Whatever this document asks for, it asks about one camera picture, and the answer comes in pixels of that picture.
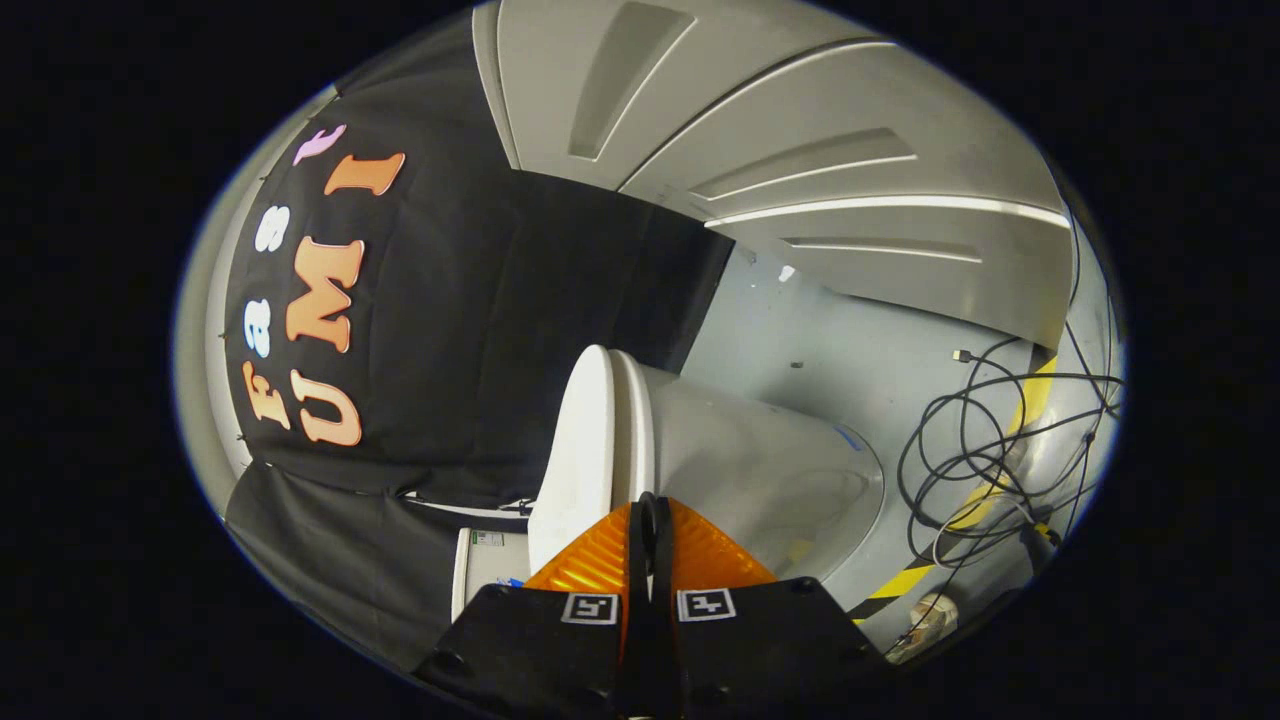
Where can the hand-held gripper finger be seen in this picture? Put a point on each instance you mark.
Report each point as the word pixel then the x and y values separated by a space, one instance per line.
pixel 638 585
pixel 662 585

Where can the black backdrop cloth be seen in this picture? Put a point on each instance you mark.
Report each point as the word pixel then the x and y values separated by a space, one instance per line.
pixel 450 330

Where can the pale crumpled object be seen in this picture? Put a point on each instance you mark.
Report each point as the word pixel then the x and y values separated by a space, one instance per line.
pixel 925 625

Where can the yellow black floor tape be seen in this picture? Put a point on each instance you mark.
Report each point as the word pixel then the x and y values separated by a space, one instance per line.
pixel 1040 385

